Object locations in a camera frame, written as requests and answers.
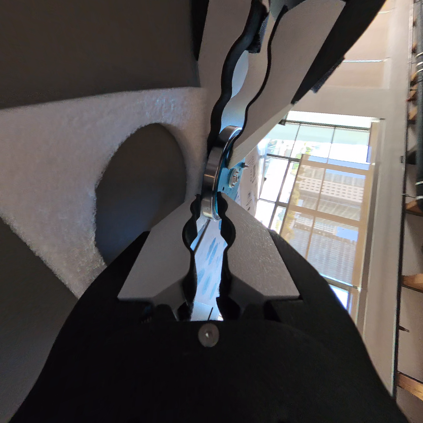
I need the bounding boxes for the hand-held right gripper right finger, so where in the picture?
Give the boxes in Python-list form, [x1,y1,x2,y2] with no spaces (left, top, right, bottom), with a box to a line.
[215,192,303,320]

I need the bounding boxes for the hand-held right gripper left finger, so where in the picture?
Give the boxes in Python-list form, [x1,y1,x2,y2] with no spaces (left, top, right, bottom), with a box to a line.
[116,193,203,320]

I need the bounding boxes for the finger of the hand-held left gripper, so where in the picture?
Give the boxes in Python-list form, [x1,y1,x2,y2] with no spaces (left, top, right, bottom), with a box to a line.
[199,0,255,146]
[228,0,348,166]

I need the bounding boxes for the blue disc with metal rim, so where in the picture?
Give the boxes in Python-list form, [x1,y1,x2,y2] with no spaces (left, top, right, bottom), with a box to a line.
[202,125,248,219]

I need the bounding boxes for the white foam frame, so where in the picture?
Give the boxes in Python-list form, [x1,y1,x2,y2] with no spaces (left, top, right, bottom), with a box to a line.
[0,85,220,298]

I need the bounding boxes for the dark desk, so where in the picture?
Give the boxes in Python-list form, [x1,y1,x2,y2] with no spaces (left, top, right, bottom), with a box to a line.
[0,0,202,423]

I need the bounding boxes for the printed instruction manual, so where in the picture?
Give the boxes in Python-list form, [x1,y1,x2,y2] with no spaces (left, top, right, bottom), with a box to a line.
[189,150,262,320]

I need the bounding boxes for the large grid window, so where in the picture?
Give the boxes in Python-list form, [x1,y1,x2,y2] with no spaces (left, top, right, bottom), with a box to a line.
[254,110,383,290]

